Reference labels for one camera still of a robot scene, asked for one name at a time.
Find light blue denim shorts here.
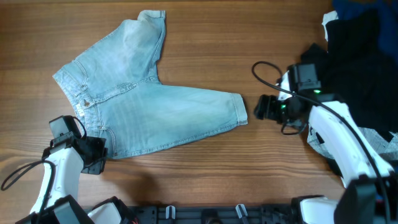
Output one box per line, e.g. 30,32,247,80
53,10,248,159

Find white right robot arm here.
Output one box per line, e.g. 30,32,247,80
254,95,397,223

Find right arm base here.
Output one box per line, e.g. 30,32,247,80
290,195,338,224

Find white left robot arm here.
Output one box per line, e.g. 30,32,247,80
18,135,108,223

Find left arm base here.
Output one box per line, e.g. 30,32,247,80
88,197,134,224

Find black garment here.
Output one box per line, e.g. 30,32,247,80
300,9,397,141

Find white cloth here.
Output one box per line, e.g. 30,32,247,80
322,11,338,42

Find grey patterned garment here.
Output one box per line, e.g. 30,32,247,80
307,127,397,161

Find dark blue garment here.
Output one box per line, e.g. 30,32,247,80
332,0,397,62

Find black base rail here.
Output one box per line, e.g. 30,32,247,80
130,204,296,224

